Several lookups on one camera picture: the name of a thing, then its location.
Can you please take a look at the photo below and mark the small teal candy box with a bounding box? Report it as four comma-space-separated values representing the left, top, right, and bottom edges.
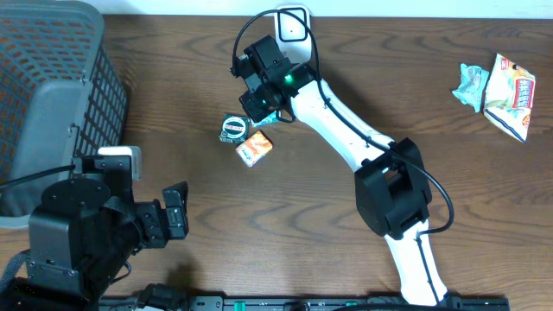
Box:
250, 111, 279, 128

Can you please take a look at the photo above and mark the small orange candy box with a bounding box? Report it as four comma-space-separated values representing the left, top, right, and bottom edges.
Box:
236, 131, 273, 168

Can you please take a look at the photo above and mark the teal white snack packet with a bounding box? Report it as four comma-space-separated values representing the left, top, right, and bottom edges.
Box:
452, 63, 490, 113

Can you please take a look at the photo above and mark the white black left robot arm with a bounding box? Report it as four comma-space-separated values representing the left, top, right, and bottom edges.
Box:
1, 155, 188, 310

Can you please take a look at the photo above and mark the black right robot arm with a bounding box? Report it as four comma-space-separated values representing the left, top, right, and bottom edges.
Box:
230, 35, 448, 306

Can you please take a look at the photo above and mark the white barcode scanner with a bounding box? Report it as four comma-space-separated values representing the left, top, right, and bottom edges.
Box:
274, 13, 312, 64

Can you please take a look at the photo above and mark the dark grey plastic basket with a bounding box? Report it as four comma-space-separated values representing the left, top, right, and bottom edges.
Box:
0, 0, 129, 229

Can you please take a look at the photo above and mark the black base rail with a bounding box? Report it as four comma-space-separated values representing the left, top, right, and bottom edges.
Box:
99, 295, 511, 311

